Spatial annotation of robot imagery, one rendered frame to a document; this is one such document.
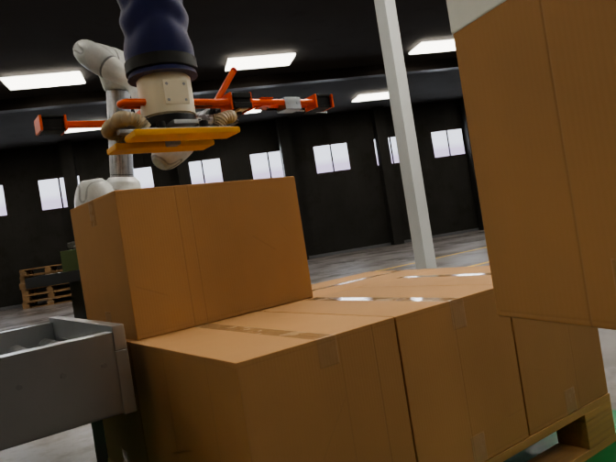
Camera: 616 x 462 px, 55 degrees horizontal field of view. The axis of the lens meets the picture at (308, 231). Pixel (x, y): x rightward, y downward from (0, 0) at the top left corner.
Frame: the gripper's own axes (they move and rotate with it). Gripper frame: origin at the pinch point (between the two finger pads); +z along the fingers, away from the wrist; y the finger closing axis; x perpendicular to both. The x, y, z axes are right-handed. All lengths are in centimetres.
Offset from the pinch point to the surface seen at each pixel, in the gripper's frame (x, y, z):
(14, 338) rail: 76, 66, -30
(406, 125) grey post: -245, -26, -159
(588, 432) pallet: -50, 116, 79
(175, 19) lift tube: 23.3, -24.0, 9.2
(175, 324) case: 43, 67, 21
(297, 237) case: -3, 49, 18
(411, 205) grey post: -243, 39, -166
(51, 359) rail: 78, 67, 35
